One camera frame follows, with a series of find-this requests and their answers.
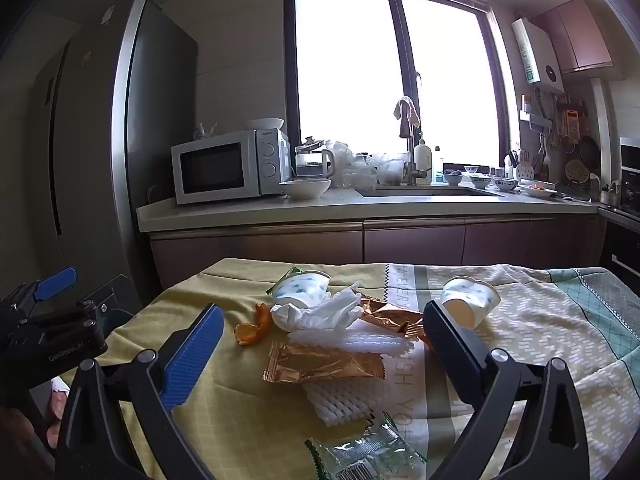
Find large gold snack wrapper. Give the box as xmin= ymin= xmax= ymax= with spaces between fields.
xmin=263 ymin=340 xmax=387 ymax=386

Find glass kettle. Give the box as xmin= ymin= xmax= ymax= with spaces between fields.
xmin=294 ymin=136 xmax=337 ymax=181

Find kitchen window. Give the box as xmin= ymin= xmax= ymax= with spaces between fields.
xmin=284 ymin=0 xmax=521 ymax=171

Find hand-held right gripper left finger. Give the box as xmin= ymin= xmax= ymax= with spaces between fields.
xmin=54 ymin=304 xmax=226 ymax=480

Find small gold snack wrapper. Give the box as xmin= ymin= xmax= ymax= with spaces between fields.
xmin=360 ymin=296 xmax=426 ymax=341

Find kitchen sink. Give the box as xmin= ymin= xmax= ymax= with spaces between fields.
xmin=356 ymin=185 xmax=506 ymax=197

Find pile of clear plastic containers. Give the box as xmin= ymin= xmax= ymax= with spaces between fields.
xmin=330 ymin=142 xmax=406 ymax=191

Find wide white bowl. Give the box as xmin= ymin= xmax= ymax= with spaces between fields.
xmin=278 ymin=178 xmax=332 ymax=200

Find white microwave oven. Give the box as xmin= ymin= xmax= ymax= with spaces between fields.
xmin=171 ymin=129 xmax=292 ymax=206

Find built-in oven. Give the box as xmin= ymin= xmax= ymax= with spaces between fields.
xmin=597 ymin=137 xmax=640 ymax=301

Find pink dishcloth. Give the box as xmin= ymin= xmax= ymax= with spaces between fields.
xmin=392 ymin=96 xmax=422 ymax=127

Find white water heater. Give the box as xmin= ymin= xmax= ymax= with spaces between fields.
xmin=511 ymin=17 xmax=566 ymax=95

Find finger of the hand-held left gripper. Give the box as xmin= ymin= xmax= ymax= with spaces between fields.
xmin=36 ymin=267 xmax=78 ymax=303

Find pink wall cabinet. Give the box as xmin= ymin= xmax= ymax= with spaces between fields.
xmin=537 ymin=0 xmax=613 ymax=75

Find white utensil holder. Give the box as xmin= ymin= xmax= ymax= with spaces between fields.
xmin=505 ymin=149 xmax=536 ymax=181

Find yellow printed tablecloth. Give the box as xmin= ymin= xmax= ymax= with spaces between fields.
xmin=102 ymin=257 xmax=640 ymax=480

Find white soap bottle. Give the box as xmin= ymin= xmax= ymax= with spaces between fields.
xmin=414 ymin=132 xmax=433 ymax=171

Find hanging kitchen strainers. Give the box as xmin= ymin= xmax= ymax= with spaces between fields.
xmin=557 ymin=105 xmax=601 ymax=186

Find orange peel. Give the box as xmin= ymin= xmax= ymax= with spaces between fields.
xmin=235 ymin=303 xmax=272 ymax=346

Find clear green snack wrapper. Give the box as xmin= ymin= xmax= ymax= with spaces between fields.
xmin=305 ymin=411 xmax=428 ymax=480

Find white foam fruit net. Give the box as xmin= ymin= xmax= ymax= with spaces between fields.
xmin=302 ymin=382 xmax=383 ymax=428
xmin=287 ymin=329 xmax=418 ymax=358

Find crumpled white tissue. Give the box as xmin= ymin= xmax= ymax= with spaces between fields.
xmin=270 ymin=282 xmax=364 ymax=333

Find kitchen counter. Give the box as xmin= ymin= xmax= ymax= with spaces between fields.
xmin=136 ymin=185 xmax=601 ymax=233

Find blue patterned paper cup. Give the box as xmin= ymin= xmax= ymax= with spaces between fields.
xmin=441 ymin=276 xmax=502 ymax=330
xmin=270 ymin=270 xmax=332 ymax=311

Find metal faucet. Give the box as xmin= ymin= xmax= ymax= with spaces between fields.
xmin=399 ymin=105 xmax=428 ymax=186

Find grey refrigerator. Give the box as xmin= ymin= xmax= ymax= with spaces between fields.
xmin=30 ymin=0 xmax=201 ymax=303

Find white wall rack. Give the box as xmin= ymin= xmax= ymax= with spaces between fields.
xmin=517 ymin=95 xmax=553 ymax=128

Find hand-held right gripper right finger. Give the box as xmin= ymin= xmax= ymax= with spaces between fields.
xmin=422 ymin=300 xmax=591 ymax=480

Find pink base cabinets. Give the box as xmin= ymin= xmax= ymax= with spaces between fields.
xmin=150 ymin=217 xmax=608 ymax=291

